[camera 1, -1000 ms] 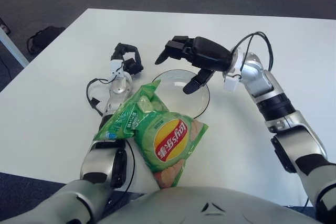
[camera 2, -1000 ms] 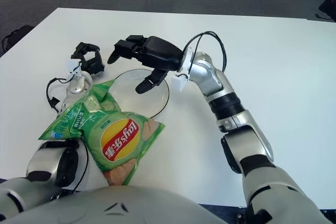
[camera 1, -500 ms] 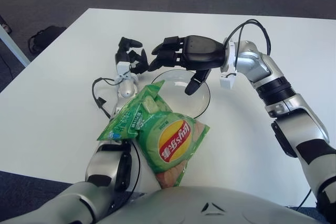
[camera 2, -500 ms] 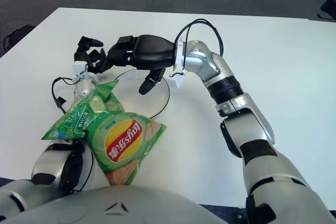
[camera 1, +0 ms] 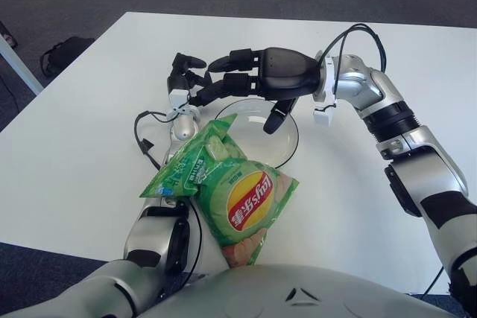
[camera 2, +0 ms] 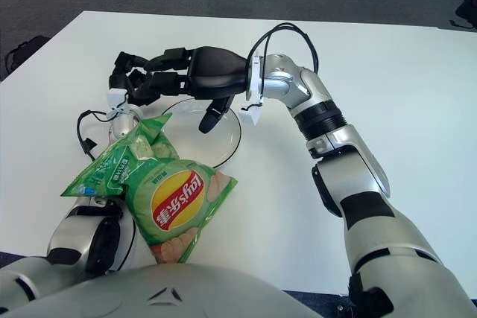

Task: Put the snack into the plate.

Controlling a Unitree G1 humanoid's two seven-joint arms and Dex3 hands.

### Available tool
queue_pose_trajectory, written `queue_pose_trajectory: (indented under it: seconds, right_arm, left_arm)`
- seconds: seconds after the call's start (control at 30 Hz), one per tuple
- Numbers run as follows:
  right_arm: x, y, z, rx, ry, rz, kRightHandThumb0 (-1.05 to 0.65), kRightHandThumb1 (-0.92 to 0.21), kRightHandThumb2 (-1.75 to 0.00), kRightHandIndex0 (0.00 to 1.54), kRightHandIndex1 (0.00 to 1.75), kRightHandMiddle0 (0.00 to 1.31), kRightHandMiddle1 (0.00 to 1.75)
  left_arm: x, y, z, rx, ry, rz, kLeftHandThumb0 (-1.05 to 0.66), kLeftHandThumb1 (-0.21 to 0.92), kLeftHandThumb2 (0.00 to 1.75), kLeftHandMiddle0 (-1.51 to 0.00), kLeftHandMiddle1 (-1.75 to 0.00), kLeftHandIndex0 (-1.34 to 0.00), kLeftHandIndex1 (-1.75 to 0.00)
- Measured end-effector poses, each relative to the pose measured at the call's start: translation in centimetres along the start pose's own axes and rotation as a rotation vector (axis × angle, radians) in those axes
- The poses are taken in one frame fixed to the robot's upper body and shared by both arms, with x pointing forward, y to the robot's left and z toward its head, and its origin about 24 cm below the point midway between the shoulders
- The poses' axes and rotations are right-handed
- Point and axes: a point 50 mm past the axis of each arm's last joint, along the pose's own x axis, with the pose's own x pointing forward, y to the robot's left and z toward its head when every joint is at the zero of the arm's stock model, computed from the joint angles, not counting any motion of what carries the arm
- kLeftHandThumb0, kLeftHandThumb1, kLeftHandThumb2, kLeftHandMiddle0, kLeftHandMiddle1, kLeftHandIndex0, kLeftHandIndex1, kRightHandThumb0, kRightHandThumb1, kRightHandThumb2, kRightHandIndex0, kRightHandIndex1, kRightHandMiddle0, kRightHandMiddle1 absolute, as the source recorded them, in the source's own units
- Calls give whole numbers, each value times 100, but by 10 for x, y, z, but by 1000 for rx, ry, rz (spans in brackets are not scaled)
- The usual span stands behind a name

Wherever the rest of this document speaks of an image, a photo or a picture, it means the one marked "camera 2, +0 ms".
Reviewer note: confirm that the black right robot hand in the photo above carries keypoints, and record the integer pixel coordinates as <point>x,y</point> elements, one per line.
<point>216,72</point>

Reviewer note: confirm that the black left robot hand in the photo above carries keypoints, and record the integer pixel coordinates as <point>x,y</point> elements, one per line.
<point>119,79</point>

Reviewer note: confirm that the green potato chip bag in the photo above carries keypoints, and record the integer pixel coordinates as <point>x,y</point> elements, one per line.
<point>175,202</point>

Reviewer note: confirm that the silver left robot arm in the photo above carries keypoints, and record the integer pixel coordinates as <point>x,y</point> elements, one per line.
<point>124,124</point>

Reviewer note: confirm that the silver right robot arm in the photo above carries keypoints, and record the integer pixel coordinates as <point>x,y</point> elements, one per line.
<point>357,161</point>

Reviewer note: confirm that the white plate with black rim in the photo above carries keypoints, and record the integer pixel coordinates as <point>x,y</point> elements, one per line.
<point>223,143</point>

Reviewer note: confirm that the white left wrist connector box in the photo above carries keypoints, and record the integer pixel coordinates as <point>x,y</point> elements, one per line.
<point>115,94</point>

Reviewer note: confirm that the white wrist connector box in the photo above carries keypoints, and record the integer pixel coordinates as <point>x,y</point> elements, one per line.
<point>251,115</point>
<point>115,94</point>

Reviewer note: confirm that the white right wrist connector box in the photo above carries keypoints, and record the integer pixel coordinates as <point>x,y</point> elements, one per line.
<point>251,115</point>

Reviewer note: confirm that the black backpack on floor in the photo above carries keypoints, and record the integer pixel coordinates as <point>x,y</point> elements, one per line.
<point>26,50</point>

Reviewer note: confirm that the silver robot torso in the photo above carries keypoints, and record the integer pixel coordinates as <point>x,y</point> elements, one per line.
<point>167,288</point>

